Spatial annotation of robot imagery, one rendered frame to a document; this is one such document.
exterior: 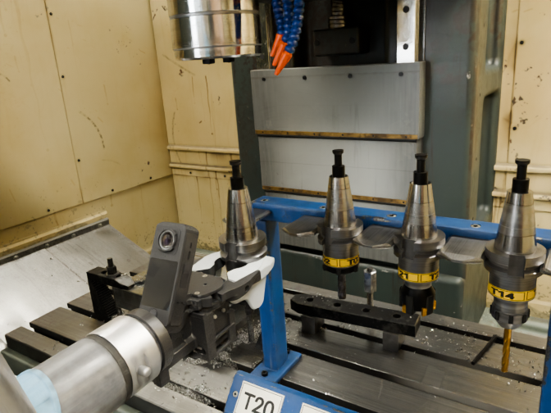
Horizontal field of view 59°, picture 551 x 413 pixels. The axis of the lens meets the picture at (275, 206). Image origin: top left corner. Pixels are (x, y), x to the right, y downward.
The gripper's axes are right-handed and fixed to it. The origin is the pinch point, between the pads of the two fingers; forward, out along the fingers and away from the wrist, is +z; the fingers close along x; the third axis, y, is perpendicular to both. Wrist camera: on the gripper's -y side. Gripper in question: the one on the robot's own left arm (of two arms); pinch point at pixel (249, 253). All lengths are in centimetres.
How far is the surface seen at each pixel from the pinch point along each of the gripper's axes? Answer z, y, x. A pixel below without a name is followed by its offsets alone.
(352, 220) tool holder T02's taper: 8.5, -3.5, 11.4
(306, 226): 8.1, -1.7, 4.4
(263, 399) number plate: 1.1, 25.3, -0.7
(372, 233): 9.3, -1.8, 14.0
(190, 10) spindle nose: 16.2, -32.8, -19.9
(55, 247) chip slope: 42, 37, -119
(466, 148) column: 71, 0, 12
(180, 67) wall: 106, -20, -109
